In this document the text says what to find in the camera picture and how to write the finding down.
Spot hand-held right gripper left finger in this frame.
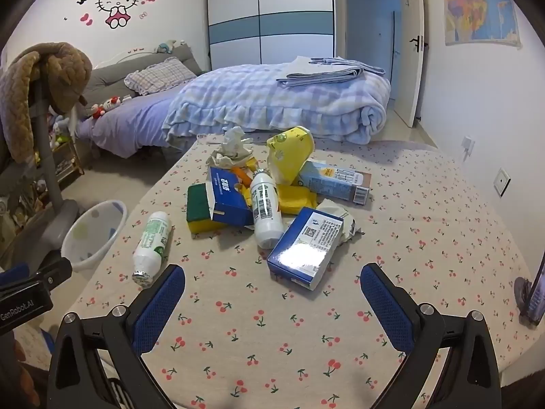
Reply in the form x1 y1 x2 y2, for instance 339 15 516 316
47 263 187 409

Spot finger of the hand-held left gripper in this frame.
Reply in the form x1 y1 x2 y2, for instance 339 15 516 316
0 257 73 298

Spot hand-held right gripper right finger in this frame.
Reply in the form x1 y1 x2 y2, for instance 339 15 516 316
360 263 503 409

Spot white bottle green label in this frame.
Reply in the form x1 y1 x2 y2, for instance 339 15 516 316
132 211 172 286

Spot white plastic bin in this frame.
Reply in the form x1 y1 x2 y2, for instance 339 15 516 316
61 199 128 273

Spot blue box white label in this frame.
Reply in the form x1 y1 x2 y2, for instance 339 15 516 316
266 207 345 291

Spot yellow green sponge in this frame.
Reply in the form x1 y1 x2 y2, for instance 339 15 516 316
186 183 226 234

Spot blue tissue box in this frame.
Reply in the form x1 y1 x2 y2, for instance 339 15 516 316
207 166 255 227

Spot light blue milk carton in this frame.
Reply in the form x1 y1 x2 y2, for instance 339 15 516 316
298 160 372 205

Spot yellow plastic wrapper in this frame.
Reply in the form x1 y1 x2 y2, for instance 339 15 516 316
277 183 318 216

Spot white bottle barcode label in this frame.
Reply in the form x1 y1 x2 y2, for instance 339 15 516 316
249 169 285 249

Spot yellow tissue pack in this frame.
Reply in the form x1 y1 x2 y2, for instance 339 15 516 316
266 126 316 186

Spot cherry print tablecloth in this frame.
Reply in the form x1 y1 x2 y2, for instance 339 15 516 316
64 134 545 409

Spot wooden toy shelf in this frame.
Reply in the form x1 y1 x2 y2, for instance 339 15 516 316
34 115 86 188

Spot orange peel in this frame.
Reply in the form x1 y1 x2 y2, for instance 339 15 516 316
232 166 252 189

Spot phone on stand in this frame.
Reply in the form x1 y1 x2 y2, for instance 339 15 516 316
513 251 545 329

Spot bed with grey headboard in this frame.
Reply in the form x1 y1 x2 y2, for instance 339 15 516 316
77 45 205 158

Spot crumpled paper wad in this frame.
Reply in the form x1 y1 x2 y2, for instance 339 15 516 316
206 128 256 169

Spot red white cat plush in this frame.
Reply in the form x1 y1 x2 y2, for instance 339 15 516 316
89 95 133 119

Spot brown quilted blanket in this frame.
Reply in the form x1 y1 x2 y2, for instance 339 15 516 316
0 43 93 163

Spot plaid pillow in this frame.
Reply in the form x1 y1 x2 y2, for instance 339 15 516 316
123 57 197 95

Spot plaid ruffled blanket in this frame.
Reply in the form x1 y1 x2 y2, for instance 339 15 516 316
162 63 391 146

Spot folded grey sheets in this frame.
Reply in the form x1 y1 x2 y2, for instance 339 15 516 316
276 56 386 89

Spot white open door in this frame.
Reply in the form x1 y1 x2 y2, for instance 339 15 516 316
400 0 426 127

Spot blue white wardrobe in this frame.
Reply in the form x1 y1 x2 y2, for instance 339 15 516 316
203 0 335 73

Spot grey chair frame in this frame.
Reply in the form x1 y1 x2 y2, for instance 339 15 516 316
0 68 81 265

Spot white wall switch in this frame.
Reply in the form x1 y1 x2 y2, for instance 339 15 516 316
493 167 512 197

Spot wall map poster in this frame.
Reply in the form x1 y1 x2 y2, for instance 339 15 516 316
440 0 522 47

